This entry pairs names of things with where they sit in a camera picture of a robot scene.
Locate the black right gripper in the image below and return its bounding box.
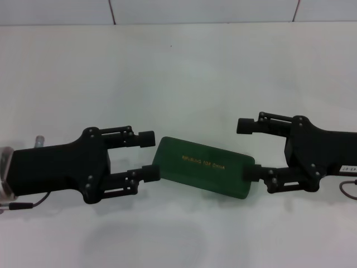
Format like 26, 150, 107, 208
235, 111, 357, 194

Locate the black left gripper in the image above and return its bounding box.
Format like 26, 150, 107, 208
7, 127, 112, 205

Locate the green glasses case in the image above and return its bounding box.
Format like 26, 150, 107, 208
151, 136, 256, 200

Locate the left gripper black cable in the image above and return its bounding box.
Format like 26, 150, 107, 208
0, 191, 51, 214

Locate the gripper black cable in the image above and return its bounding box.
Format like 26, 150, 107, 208
0, 191, 51, 214
339, 179, 357, 200

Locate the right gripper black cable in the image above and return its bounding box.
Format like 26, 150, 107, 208
339, 179, 357, 200

